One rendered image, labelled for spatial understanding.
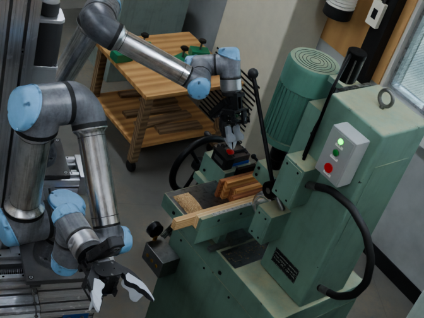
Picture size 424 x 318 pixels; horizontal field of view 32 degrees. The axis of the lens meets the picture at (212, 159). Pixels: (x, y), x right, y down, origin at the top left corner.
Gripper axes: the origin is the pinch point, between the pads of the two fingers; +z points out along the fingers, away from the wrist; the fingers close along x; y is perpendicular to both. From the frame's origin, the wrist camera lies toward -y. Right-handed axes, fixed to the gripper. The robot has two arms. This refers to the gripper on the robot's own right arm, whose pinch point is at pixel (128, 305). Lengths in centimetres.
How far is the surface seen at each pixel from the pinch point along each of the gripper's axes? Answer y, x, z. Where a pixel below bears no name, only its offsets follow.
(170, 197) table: 26, -61, -62
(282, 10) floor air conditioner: -2, -187, -168
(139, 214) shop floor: 108, -123, -140
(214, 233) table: 28, -70, -45
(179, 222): 23, -54, -47
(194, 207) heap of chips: 24, -65, -54
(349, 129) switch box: -34, -73, -19
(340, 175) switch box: -23, -71, -13
